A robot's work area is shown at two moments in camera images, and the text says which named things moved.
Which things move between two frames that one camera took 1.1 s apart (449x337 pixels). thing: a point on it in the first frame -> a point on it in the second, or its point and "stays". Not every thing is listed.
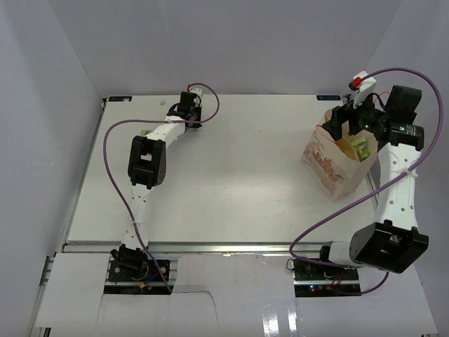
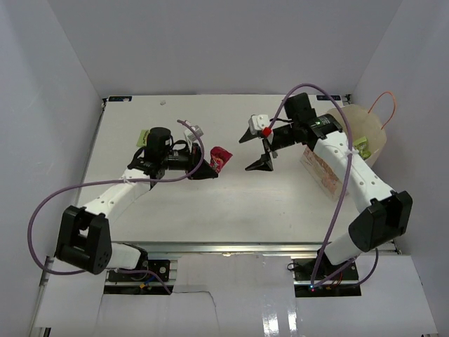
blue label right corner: x=329 y=97 stays
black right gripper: x=344 y=114 -> x=265 y=163
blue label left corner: x=120 y=99 stays
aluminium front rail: x=197 y=247 stays
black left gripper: x=198 y=109 -> x=193 y=161
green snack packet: x=361 y=147 stays
